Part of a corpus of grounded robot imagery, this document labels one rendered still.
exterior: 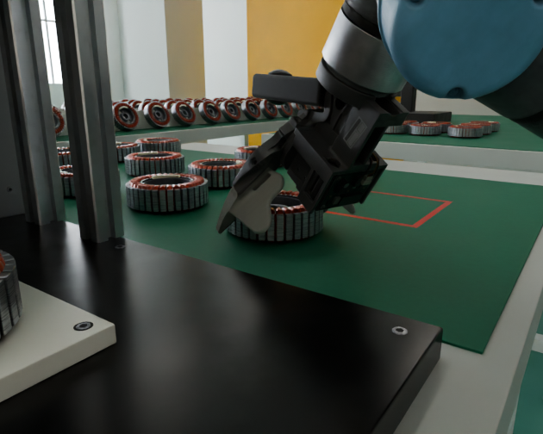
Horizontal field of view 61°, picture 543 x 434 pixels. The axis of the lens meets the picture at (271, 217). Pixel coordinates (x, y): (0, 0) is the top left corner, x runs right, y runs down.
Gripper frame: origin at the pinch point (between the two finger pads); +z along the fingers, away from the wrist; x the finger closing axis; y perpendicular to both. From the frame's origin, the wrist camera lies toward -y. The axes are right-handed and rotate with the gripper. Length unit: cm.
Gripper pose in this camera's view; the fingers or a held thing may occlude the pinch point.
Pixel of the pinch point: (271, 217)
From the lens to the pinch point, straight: 53.2
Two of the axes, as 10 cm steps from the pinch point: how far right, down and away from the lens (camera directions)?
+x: 8.1, -1.6, 5.7
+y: 4.9, 7.1, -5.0
